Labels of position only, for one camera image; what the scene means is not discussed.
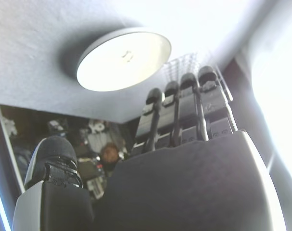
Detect white plate with dark rim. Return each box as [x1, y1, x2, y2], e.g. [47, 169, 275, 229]
[76, 27, 172, 92]

